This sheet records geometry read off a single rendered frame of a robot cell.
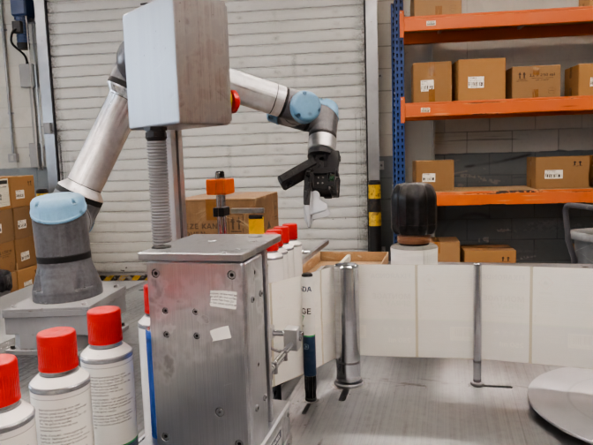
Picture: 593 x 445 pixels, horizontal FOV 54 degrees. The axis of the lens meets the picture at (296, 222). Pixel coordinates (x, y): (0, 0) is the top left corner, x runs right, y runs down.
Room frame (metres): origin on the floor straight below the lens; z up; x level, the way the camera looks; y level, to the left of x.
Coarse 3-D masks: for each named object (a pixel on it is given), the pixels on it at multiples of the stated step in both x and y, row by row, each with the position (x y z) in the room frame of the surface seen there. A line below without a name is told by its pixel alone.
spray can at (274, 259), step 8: (272, 232) 1.14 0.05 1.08; (272, 248) 1.11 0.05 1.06; (272, 256) 1.11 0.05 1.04; (280, 256) 1.12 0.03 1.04; (272, 264) 1.11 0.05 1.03; (280, 264) 1.11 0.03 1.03; (272, 272) 1.11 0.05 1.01; (280, 272) 1.11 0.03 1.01; (272, 280) 1.11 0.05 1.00; (280, 280) 1.11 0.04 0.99
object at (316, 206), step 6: (312, 192) 1.48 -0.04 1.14; (318, 192) 1.48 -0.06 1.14; (312, 198) 1.47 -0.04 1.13; (318, 198) 1.47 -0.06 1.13; (312, 204) 1.47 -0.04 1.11; (318, 204) 1.46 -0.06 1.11; (324, 204) 1.46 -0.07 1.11; (306, 210) 1.46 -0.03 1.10; (312, 210) 1.46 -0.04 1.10; (318, 210) 1.46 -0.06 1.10; (324, 210) 1.45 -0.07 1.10; (306, 216) 1.46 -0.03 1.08; (306, 222) 1.46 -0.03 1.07
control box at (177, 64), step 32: (160, 0) 0.90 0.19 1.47; (192, 0) 0.89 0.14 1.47; (128, 32) 0.98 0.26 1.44; (160, 32) 0.90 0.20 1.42; (192, 32) 0.89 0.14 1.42; (224, 32) 0.93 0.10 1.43; (128, 64) 0.99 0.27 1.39; (160, 64) 0.91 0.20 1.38; (192, 64) 0.89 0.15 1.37; (224, 64) 0.93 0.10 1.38; (128, 96) 1.00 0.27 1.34; (160, 96) 0.91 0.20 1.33; (192, 96) 0.89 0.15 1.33; (224, 96) 0.93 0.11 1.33; (192, 128) 1.00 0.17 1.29
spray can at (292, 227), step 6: (294, 228) 1.27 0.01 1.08; (294, 234) 1.27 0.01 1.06; (294, 240) 1.27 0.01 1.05; (294, 246) 1.26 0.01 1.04; (300, 246) 1.27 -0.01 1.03; (294, 252) 1.26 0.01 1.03; (300, 252) 1.27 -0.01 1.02; (294, 258) 1.26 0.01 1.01; (300, 258) 1.27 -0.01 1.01; (300, 264) 1.27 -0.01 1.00; (300, 270) 1.27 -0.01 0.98
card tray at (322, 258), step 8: (320, 256) 2.19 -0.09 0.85; (328, 256) 2.18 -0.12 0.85; (336, 256) 2.18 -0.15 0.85; (344, 256) 2.17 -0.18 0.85; (352, 256) 2.16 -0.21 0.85; (360, 256) 2.15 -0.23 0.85; (368, 256) 2.15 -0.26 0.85; (376, 256) 2.14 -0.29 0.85; (384, 256) 2.13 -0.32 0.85; (304, 264) 1.94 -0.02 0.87; (312, 264) 2.06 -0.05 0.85; (320, 264) 2.12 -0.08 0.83; (328, 264) 2.11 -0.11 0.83; (304, 272) 1.94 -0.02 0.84
